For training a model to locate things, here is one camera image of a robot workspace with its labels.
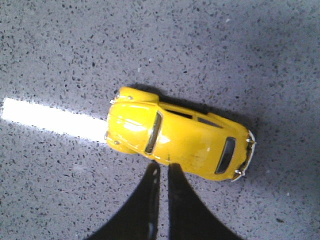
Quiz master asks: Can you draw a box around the yellow toy beetle car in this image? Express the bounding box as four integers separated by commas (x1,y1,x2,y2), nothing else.
105,86,256,181

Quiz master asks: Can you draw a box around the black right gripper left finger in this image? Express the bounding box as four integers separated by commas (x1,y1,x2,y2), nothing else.
88,162,160,240

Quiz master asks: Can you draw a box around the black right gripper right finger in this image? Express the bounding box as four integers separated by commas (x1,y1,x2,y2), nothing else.
168,163,240,240

